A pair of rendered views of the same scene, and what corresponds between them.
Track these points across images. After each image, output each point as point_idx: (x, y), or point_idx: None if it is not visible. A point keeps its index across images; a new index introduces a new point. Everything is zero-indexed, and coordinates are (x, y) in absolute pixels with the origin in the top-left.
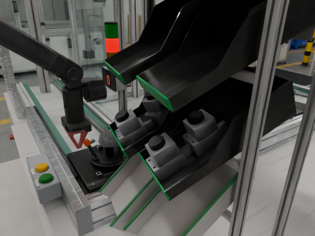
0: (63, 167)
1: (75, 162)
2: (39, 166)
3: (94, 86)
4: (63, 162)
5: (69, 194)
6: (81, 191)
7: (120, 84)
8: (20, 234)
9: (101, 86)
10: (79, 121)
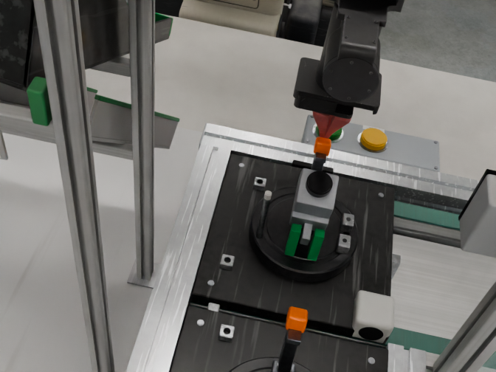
0: (348, 167)
1: (345, 182)
2: (374, 133)
3: (339, 40)
4: (370, 176)
5: (252, 136)
6: (243, 151)
7: (469, 218)
8: (276, 122)
9: (334, 54)
10: (317, 74)
